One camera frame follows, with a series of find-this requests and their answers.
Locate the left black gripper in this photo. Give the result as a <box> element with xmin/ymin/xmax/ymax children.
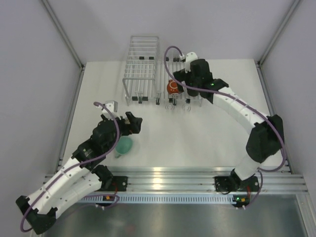
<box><xmin>102</xmin><ymin>112</ymin><xmax>142</xmax><ymax>153</ymax></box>

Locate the teal mug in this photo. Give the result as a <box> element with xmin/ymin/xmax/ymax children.
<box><xmin>115</xmin><ymin>136</ymin><xmax>133</xmax><ymax>158</ymax></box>

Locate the brown mug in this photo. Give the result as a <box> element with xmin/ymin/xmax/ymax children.
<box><xmin>187</xmin><ymin>88</ymin><xmax>199</xmax><ymax>97</ymax></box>

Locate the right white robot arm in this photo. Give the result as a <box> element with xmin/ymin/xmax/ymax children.
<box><xmin>173</xmin><ymin>59</ymin><xmax>284</xmax><ymax>194</ymax></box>

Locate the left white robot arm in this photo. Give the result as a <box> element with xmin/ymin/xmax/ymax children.
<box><xmin>16</xmin><ymin>112</ymin><xmax>143</xmax><ymax>235</ymax></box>

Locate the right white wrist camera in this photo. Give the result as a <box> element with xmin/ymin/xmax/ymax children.
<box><xmin>180</xmin><ymin>52</ymin><xmax>198</xmax><ymax>71</ymax></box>

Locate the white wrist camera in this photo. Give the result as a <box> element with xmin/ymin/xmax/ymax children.
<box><xmin>102</xmin><ymin>101</ymin><xmax>119</xmax><ymax>119</ymax></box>
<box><xmin>180</xmin><ymin>52</ymin><xmax>198</xmax><ymax>71</ymax></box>

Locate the silver wire dish rack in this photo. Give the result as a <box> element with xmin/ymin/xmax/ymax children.
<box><xmin>155</xmin><ymin>48</ymin><xmax>202</xmax><ymax>112</ymax></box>

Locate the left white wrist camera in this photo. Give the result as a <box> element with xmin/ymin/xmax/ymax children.
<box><xmin>102</xmin><ymin>101</ymin><xmax>119</xmax><ymax>119</ymax></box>

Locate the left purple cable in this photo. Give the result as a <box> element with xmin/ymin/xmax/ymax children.
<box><xmin>19</xmin><ymin>101</ymin><xmax>121</xmax><ymax>233</ymax></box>

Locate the purple cable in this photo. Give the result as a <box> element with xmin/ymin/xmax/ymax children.
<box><xmin>164</xmin><ymin>45</ymin><xmax>287</xmax><ymax>209</ymax></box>
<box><xmin>19</xmin><ymin>101</ymin><xmax>121</xmax><ymax>233</ymax></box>

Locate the tall white wire rack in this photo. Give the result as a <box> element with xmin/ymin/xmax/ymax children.
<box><xmin>122</xmin><ymin>35</ymin><xmax>159</xmax><ymax>105</ymax></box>

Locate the aluminium rail frame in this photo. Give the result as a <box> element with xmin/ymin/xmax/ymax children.
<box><xmin>43</xmin><ymin>165</ymin><xmax>308</xmax><ymax>194</ymax></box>

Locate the slotted cable duct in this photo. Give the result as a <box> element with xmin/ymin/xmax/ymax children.
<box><xmin>78</xmin><ymin>193</ymin><xmax>246</xmax><ymax>204</ymax></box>

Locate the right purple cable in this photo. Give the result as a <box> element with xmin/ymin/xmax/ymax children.
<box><xmin>164</xmin><ymin>45</ymin><xmax>287</xmax><ymax>209</ymax></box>

